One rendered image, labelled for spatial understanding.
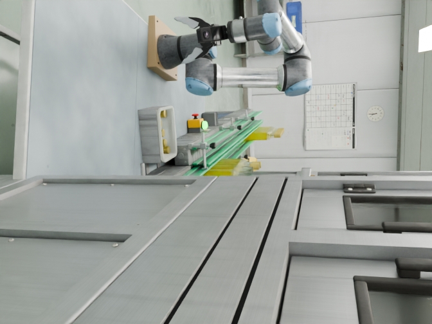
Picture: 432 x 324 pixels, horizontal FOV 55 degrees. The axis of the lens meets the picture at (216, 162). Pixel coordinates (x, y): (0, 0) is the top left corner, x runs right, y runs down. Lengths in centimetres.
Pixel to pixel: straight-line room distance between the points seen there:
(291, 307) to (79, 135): 100
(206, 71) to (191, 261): 129
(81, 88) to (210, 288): 100
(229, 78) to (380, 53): 614
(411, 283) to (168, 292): 27
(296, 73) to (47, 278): 142
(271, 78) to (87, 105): 79
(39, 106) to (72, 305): 79
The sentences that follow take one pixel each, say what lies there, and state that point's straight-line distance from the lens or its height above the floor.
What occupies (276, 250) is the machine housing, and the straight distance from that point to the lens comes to 56.
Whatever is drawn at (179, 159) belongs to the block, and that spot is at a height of 84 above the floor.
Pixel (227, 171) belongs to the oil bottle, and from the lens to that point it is 188.
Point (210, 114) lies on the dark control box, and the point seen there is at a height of 81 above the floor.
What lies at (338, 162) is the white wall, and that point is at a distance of 790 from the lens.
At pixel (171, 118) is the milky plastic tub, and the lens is 183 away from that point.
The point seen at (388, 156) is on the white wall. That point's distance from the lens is 795.
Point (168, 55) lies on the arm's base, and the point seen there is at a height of 83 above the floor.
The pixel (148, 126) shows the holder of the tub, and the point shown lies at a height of 79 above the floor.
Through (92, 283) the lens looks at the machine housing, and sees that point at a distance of 52.
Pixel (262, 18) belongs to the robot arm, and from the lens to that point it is 139.
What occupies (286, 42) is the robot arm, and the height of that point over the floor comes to 133.
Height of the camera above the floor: 148
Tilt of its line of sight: 15 degrees down
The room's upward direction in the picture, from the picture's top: 90 degrees clockwise
